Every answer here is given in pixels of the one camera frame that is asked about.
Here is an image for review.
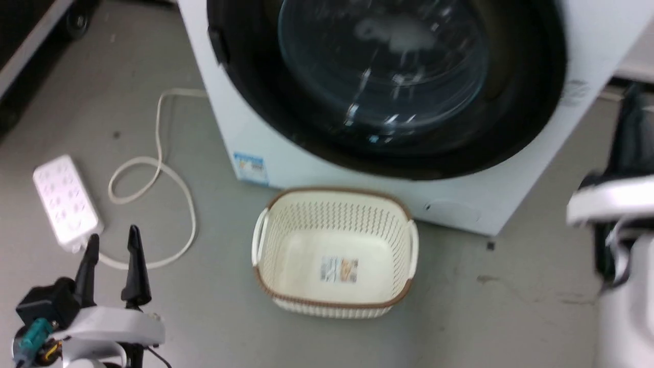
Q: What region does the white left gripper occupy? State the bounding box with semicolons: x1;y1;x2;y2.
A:
50;224;166;368

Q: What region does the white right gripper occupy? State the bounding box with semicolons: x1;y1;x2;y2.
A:
566;82;654;228

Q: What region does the black round washer door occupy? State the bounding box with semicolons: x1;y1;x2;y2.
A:
206;0;569;181

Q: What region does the white front-load washing machine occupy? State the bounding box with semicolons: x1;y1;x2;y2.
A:
176;0;654;237

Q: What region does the white power strip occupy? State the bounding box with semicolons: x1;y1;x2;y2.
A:
32;154;104;254

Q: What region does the blue energy label sticker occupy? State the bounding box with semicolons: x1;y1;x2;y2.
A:
233;151;270;186

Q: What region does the cream plastic laundry basket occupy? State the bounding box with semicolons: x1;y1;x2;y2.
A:
251;187;419;319

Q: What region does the black caster wheel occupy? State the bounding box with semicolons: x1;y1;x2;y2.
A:
64;4;92;40

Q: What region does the dark cabinet with white edge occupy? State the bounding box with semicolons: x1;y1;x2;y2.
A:
0;0;100;136

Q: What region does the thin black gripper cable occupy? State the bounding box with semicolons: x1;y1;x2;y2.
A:
145;346;172;368

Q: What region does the white power cable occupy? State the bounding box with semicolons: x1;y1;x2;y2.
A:
97;88;208;271

